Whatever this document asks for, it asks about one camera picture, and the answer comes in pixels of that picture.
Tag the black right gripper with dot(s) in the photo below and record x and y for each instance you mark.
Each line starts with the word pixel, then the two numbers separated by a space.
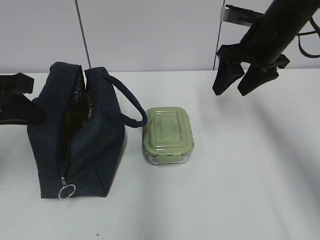
pixel 262 47

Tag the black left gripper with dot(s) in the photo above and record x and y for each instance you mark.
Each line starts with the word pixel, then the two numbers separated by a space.
pixel 15 107

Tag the dark blue fabric lunch bag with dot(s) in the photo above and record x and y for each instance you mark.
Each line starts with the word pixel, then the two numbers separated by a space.
pixel 77 148

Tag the green lid glass food container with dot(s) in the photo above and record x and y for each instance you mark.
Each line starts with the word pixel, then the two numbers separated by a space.
pixel 167 137

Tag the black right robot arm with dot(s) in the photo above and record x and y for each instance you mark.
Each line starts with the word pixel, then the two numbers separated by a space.
pixel 296 12

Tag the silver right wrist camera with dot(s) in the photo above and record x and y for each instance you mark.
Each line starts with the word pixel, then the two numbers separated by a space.
pixel 237 15

